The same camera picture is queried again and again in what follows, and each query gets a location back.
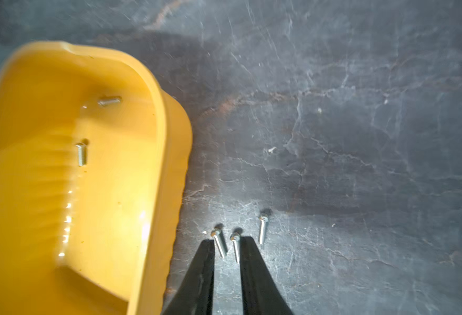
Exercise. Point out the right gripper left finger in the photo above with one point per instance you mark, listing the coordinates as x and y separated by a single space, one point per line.
195 295

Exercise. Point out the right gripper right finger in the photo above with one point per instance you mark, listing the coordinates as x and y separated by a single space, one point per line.
259 292

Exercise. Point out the silver screw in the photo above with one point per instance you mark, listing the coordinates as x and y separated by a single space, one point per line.
81 154
264 219
235 239
217 236
108 101

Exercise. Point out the yellow plastic storage box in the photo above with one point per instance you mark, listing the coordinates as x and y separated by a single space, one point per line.
96 239

